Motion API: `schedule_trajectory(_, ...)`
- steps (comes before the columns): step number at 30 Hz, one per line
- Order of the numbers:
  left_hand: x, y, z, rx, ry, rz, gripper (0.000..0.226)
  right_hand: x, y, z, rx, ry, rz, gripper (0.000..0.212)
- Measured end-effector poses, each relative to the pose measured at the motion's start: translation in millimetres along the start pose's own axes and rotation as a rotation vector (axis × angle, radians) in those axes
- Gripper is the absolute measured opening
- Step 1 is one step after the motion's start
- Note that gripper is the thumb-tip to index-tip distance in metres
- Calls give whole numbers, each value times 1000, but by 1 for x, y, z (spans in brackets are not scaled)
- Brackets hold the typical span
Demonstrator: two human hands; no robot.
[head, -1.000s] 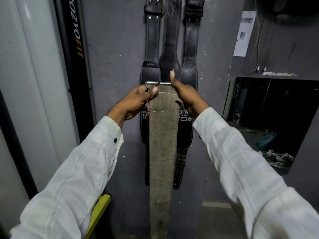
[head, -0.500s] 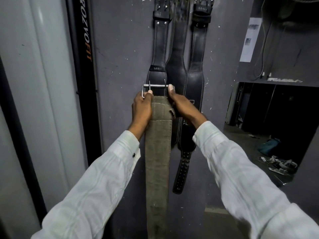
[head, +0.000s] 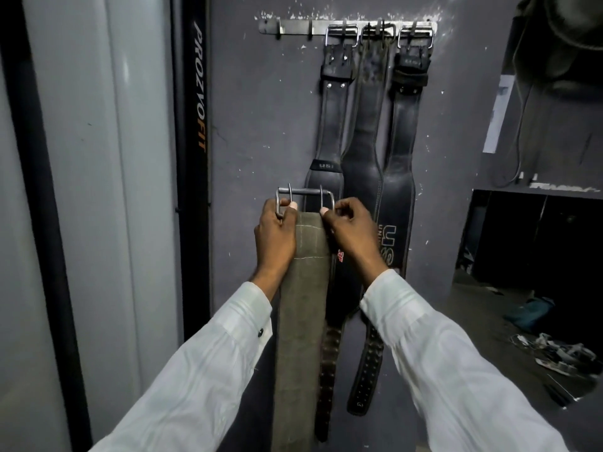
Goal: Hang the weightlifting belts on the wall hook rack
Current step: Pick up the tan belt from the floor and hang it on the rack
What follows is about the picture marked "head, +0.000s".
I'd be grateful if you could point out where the broken wall mirror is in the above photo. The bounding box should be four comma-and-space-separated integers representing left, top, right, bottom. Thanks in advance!
454, 188, 603, 411

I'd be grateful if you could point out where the pile of white items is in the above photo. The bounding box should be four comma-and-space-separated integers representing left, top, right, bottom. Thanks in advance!
511, 333, 602, 378

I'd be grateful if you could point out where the dark wall fan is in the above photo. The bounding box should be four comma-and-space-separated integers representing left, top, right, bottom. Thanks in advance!
516, 0, 603, 92

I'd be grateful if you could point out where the olive suede belt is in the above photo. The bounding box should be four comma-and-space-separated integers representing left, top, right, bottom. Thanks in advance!
271, 183, 336, 452

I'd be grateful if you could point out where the person's right forearm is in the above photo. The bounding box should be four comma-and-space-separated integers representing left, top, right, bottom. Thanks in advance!
360, 269, 571, 452

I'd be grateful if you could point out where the metal wall hooks rail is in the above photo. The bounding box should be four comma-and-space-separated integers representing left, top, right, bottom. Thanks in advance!
258, 18, 438, 41

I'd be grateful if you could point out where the person's left hand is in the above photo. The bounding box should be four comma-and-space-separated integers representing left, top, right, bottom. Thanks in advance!
249, 197, 299, 302

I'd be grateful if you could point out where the white paper sheet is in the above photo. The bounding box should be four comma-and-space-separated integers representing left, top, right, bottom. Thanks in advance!
482, 73, 517, 154

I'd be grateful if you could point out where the dark metal machine frame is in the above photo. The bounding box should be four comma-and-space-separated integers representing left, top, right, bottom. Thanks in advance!
0, 0, 94, 452

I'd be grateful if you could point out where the person's right hand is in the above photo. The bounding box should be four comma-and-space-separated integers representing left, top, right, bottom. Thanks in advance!
319, 197, 390, 289

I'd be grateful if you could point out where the white gym machine shroud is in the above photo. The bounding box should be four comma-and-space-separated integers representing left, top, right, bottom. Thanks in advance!
21, 0, 185, 443

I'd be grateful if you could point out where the worn black red-logo belt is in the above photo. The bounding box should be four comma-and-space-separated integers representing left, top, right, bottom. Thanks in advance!
314, 21, 398, 443

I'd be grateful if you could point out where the teal bag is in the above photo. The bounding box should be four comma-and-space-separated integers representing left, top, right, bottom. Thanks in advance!
502, 296, 556, 333

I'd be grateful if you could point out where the black lettered machine post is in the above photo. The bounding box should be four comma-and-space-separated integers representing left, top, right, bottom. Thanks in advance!
171, 0, 212, 340

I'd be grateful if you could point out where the person's left forearm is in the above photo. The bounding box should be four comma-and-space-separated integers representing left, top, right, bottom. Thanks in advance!
89, 281, 274, 452

